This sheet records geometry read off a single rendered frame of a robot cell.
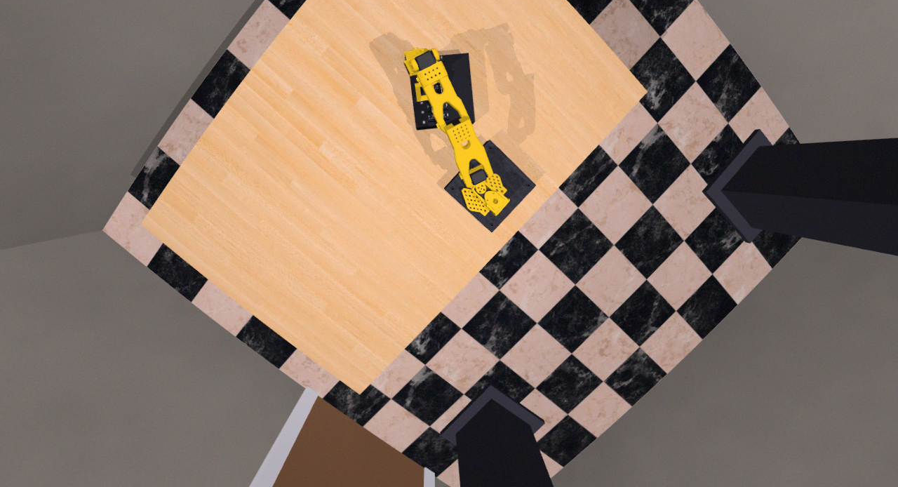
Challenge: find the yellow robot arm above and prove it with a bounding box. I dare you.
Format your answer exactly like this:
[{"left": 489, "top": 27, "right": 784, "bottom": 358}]
[{"left": 403, "top": 48, "right": 508, "bottom": 216}]

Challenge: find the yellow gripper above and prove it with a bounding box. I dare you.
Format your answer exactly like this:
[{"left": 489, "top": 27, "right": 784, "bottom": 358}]
[{"left": 404, "top": 47, "right": 428, "bottom": 102}]

